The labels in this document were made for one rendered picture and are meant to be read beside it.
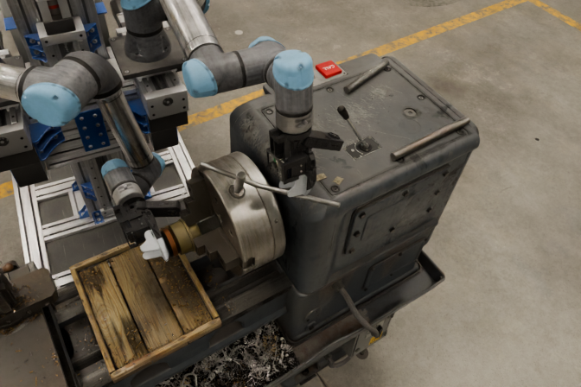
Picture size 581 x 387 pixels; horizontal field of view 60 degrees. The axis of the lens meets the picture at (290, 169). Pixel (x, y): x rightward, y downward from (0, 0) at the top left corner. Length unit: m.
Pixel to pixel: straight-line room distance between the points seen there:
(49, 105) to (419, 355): 1.85
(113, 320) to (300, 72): 0.87
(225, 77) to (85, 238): 1.63
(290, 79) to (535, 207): 2.43
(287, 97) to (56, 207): 1.85
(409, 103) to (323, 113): 0.26
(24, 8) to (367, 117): 1.11
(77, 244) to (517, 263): 2.17
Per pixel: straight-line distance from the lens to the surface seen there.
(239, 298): 1.49
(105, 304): 1.51
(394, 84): 1.56
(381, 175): 1.28
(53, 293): 1.41
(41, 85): 1.30
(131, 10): 1.67
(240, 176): 1.16
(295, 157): 1.05
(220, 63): 1.00
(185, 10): 1.11
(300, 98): 0.96
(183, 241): 1.31
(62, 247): 2.50
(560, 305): 2.87
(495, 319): 2.68
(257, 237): 1.25
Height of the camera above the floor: 2.19
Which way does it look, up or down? 48 degrees down
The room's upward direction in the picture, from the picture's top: 6 degrees clockwise
